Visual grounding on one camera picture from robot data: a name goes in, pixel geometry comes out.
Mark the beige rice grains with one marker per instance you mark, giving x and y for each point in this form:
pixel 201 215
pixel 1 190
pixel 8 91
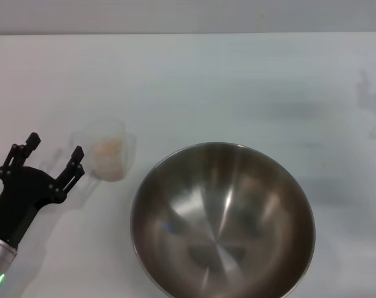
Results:
pixel 108 149

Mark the clear plastic measuring cup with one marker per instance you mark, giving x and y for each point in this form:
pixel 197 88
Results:
pixel 113 161

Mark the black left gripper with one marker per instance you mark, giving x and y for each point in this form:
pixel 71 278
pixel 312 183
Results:
pixel 20 198

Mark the large stainless steel bowl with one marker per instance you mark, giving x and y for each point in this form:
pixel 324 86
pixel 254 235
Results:
pixel 222 223

